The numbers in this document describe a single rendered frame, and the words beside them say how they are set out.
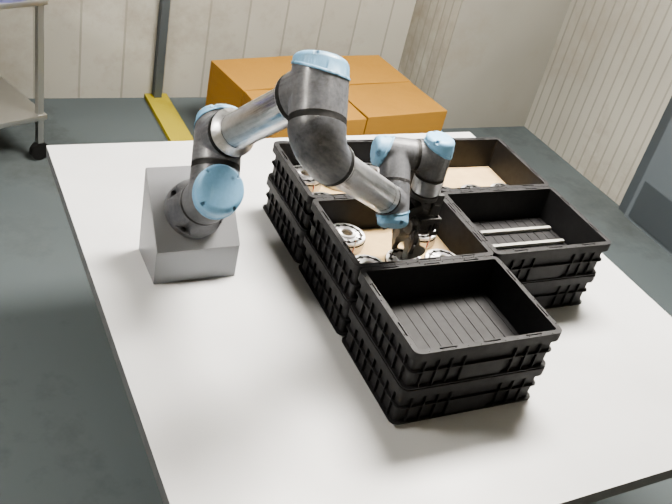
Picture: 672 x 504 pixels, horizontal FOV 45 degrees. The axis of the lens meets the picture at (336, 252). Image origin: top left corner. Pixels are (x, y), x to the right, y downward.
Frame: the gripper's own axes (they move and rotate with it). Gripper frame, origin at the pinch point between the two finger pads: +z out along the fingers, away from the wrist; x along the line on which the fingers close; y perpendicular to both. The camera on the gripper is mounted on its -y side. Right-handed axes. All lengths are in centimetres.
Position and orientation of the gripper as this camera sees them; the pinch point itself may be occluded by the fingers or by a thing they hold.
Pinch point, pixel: (397, 256)
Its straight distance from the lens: 213.6
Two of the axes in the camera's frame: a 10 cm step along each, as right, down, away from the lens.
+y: 9.0, -0.7, 4.3
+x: -3.9, -5.9, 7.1
